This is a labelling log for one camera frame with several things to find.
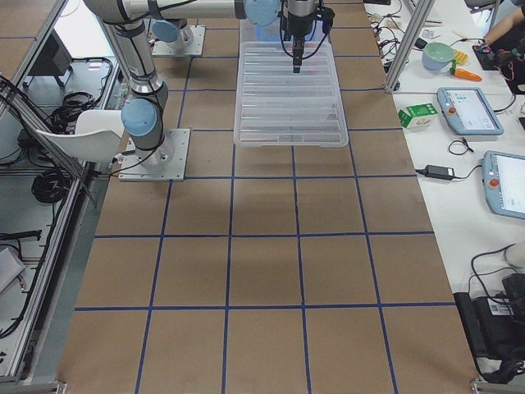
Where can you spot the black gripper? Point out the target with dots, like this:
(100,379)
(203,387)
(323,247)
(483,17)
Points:
(299,24)

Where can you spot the clear plastic box lid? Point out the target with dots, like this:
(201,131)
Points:
(275,106)

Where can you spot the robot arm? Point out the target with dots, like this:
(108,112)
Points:
(143,116)

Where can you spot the clear plastic storage box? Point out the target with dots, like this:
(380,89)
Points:
(272,34)

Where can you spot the green bowl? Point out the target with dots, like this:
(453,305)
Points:
(436,56)

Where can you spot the green white carton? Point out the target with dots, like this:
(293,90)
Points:
(417,115)

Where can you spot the yellow toy corn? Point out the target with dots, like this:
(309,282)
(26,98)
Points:
(460,58)

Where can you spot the orange toy carrot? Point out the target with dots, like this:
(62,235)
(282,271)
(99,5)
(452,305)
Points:
(465,75)

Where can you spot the blue teach pendant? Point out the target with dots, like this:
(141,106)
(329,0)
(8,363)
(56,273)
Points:
(503,179)
(467,111)

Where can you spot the black power adapter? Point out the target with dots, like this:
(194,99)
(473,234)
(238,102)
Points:
(439,172)

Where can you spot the white plastic chair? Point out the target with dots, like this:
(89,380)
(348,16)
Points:
(96,139)

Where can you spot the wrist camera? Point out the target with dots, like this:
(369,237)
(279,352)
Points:
(326,16)

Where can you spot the aluminium frame post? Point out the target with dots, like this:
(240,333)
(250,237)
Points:
(411,34)

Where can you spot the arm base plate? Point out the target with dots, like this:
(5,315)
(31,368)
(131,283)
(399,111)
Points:
(167,162)
(171,41)

